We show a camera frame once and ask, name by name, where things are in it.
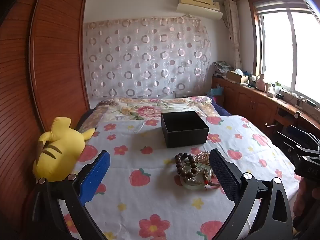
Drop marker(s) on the yellow plush toy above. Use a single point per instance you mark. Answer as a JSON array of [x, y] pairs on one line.
[[62, 142]]

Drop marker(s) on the cardboard box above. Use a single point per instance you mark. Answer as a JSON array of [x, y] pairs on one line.
[[235, 77]]

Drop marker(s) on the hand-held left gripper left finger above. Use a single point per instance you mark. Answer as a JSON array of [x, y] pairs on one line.
[[96, 177]]

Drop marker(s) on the beige window curtain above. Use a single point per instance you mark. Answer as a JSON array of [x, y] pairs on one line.
[[233, 30]]

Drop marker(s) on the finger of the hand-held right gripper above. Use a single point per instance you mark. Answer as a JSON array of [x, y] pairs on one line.
[[293, 129], [287, 142]]

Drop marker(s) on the blue plastic bag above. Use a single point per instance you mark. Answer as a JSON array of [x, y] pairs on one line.
[[217, 91]]

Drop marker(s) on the wall air conditioner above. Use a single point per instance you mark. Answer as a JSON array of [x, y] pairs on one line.
[[200, 5]]

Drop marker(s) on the dark blue blanket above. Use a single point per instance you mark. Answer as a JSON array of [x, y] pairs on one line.
[[222, 108]]

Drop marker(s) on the green jade bangle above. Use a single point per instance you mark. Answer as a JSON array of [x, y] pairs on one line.
[[190, 186]]

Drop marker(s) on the wooden cabinet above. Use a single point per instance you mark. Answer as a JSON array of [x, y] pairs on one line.
[[245, 102]]

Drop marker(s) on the circle pattern wall curtain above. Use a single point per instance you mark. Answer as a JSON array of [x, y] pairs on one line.
[[150, 55]]

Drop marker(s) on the window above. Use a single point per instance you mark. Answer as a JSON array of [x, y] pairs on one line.
[[277, 50]]

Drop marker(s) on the person's right hand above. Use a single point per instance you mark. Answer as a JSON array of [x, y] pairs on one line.
[[301, 197]]

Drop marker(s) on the pile of packets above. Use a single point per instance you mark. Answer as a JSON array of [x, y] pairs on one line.
[[222, 67]]

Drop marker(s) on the pink jar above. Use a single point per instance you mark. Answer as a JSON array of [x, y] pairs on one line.
[[260, 83]]

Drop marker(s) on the floral blanket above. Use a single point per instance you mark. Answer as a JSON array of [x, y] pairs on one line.
[[140, 110]]

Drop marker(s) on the green cap bottle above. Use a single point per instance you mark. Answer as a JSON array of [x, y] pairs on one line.
[[277, 88]]

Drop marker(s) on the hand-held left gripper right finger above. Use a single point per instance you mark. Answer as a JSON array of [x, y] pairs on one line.
[[225, 177]]

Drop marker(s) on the strawberry print white sheet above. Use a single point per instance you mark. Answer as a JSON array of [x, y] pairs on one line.
[[150, 192]]

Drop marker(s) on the black square box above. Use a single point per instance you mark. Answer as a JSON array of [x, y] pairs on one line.
[[185, 137]]

